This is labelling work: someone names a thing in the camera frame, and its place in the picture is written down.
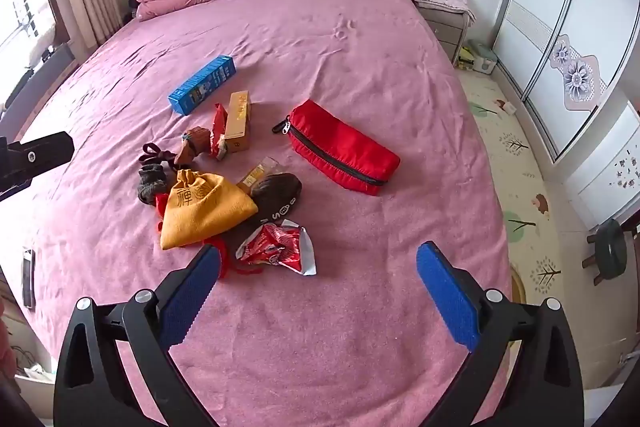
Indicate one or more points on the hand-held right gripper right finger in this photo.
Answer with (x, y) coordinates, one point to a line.
(450, 297)

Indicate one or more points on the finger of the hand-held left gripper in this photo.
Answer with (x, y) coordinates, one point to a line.
(40, 154)

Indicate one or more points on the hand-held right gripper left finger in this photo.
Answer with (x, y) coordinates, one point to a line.
(192, 289)

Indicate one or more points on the red white wrapper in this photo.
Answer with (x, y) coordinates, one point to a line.
(275, 247)

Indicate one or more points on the dark maroon shoelace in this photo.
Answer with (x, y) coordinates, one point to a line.
(150, 152)

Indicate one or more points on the orange knit sock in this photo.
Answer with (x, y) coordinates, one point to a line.
(192, 147)

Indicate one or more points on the dark side table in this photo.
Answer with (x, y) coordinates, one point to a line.
(45, 67)

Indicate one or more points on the dark grey sock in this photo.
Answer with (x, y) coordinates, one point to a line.
(150, 187)

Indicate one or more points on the black phone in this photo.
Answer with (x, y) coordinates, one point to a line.
(28, 277)

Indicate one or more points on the dark brown pouch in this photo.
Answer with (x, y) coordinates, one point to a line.
(280, 197)

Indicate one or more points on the tree print play mat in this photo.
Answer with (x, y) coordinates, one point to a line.
(525, 187)

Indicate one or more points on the red candy wrapper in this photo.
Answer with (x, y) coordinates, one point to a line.
(219, 127)

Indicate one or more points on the green round stool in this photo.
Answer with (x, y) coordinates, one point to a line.
(610, 247)

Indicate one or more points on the gold cardboard box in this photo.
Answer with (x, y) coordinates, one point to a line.
(237, 122)

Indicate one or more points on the blue cardboard box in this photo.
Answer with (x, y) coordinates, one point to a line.
(200, 87)

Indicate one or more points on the red zip pouch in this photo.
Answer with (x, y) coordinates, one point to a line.
(345, 152)

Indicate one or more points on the white green storage box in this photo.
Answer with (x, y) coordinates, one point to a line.
(480, 57)

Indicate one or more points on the grey nightstand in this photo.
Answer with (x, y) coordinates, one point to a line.
(442, 32)

